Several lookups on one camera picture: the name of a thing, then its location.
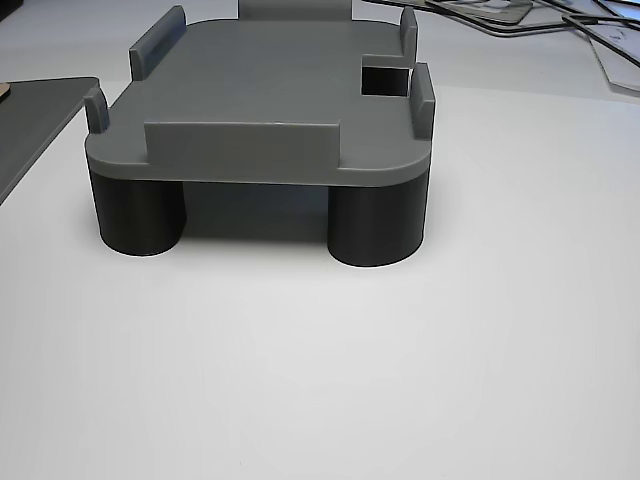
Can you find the beige adhesive rectangular frame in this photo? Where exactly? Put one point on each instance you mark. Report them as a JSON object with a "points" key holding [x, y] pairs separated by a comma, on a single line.
{"points": [[4, 91]]}

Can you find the grey holder with black legs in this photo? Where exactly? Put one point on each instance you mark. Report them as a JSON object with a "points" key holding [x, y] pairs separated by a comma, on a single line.
{"points": [[260, 80]]}

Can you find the grey sheet with black edge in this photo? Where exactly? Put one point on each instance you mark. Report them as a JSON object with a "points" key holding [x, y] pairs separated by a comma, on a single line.
{"points": [[620, 60]]}

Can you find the black-edged rectangular frame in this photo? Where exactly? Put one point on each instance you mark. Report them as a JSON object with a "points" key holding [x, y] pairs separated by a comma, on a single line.
{"points": [[505, 16]]}

